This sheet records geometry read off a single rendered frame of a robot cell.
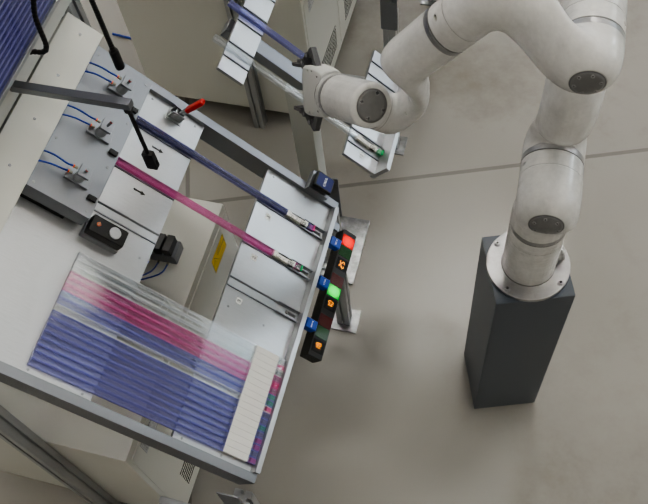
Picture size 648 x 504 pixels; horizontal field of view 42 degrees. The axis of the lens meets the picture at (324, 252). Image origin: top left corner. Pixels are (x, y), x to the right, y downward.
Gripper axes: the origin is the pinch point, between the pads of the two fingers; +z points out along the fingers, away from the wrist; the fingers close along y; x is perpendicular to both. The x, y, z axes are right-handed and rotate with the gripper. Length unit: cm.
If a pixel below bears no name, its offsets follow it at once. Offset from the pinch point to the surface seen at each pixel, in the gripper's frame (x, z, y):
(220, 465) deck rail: 31, -23, -70
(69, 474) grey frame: 56, 23, -92
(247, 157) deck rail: 7.2, 16.0, -17.5
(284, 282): 5.7, 1.1, -43.7
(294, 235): 0.0, 7.6, -35.3
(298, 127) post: -16.1, 39.7, -16.9
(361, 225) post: -54, 77, -60
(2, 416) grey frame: 69, 1, -61
